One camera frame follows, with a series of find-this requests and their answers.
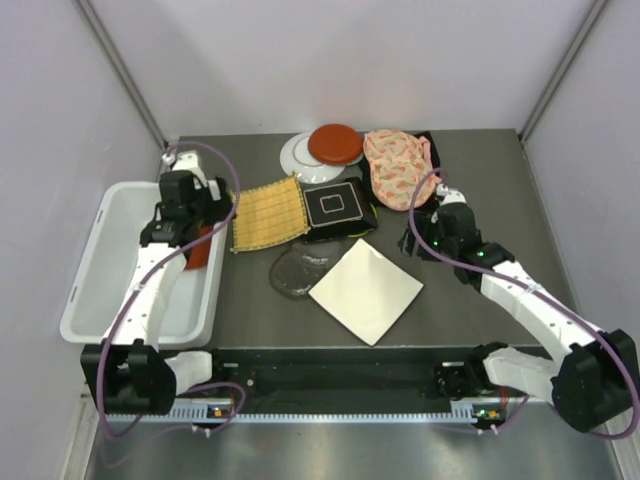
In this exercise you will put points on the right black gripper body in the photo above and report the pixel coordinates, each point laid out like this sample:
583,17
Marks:
430,229

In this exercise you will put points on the red round plate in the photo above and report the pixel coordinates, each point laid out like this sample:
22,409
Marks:
199,255

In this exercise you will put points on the black square plate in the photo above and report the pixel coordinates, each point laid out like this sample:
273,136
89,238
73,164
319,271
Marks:
338,209

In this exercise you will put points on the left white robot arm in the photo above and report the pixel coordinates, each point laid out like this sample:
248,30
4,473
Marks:
126,373

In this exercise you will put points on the yellow woven square plate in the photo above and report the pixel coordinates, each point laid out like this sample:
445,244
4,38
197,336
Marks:
269,216

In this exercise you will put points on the green plate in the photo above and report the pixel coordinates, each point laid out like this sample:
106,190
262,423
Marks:
361,233

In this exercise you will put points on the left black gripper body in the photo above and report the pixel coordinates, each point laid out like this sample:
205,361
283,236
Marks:
205,210

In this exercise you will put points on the black cloth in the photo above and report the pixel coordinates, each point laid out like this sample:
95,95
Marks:
434,150

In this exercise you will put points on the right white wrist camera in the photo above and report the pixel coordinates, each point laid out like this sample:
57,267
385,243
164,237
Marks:
448,195

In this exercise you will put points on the red plate at back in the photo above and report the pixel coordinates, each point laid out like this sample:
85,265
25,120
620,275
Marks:
335,144

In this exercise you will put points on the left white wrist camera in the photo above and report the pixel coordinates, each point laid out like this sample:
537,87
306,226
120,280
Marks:
190,161

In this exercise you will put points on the floral pink cloth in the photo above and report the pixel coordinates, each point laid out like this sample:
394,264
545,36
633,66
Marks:
395,165

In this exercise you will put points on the clear glass plate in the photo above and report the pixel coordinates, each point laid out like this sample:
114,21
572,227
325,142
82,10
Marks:
303,265

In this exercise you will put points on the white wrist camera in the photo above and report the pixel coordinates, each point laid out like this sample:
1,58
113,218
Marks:
448,195
190,161

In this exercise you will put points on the white square plate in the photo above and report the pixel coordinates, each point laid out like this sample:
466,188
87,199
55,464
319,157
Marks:
366,292

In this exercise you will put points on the white round rimmed plate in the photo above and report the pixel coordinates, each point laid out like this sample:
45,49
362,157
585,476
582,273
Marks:
296,160

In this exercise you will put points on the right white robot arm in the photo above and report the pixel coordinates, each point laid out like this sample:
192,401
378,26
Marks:
588,376

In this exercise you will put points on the white plastic bin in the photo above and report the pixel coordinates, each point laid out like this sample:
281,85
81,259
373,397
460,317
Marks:
108,264

